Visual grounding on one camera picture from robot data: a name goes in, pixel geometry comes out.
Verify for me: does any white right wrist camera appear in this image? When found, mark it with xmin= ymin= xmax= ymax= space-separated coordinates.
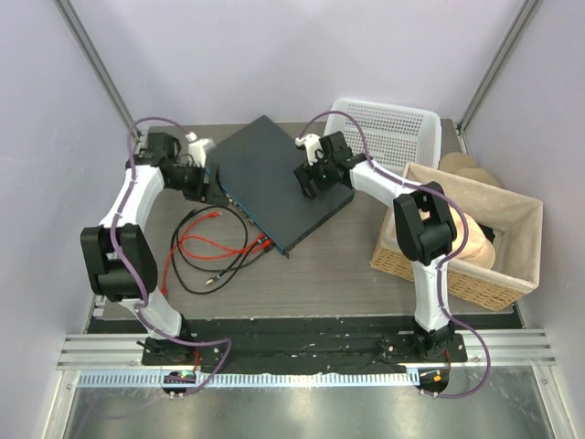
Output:
xmin=294 ymin=134 xmax=324 ymax=166

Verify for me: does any dark network switch box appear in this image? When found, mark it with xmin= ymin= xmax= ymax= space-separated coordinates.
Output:
xmin=207 ymin=115 xmax=354 ymax=255

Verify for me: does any peach hat in basket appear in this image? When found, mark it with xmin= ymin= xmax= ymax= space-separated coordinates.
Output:
xmin=418 ymin=205 xmax=498 ymax=271

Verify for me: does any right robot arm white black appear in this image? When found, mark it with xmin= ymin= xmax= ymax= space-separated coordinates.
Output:
xmin=294 ymin=132 xmax=457 ymax=361

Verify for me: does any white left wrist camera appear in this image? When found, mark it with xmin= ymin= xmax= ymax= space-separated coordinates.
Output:
xmin=185 ymin=132 xmax=216 ymax=168

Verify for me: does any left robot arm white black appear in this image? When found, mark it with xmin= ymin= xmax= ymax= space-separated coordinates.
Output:
xmin=80 ymin=132 xmax=227 ymax=365

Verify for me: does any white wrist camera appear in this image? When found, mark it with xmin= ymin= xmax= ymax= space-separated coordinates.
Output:
xmin=185 ymin=132 xmax=216 ymax=168
xmin=294 ymin=134 xmax=324 ymax=166

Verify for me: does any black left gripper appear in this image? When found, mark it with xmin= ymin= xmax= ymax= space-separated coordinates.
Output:
xmin=167 ymin=161 xmax=229 ymax=207

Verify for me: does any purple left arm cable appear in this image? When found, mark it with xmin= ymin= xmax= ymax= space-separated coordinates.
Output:
xmin=81 ymin=114 xmax=232 ymax=420

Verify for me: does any black cloth in basket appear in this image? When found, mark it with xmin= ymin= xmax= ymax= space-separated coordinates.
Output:
xmin=478 ymin=224 xmax=495 ymax=243

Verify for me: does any red network cable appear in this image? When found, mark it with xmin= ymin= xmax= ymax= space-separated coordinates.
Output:
xmin=159 ymin=210 xmax=274 ymax=294

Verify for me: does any aluminium rail frame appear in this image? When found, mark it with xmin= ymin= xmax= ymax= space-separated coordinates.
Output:
xmin=42 ymin=328 xmax=577 ymax=438

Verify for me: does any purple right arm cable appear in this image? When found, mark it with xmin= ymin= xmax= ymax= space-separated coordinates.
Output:
xmin=299 ymin=110 xmax=494 ymax=399

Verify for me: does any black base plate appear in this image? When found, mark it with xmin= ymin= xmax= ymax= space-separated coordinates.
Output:
xmin=86 ymin=315 xmax=525 ymax=367

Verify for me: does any wicker basket with fabric liner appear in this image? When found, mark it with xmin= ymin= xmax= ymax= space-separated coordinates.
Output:
xmin=368 ymin=162 xmax=545 ymax=312

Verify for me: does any black network cable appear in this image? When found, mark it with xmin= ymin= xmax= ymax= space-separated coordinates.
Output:
xmin=172 ymin=208 xmax=271 ymax=294

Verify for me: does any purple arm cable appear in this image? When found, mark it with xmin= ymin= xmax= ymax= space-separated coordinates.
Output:
xmin=81 ymin=114 xmax=232 ymax=420
xmin=299 ymin=110 xmax=494 ymax=399

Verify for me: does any white perforated plastic basket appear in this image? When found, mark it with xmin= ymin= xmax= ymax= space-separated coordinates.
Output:
xmin=324 ymin=99 xmax=442 ymax=174

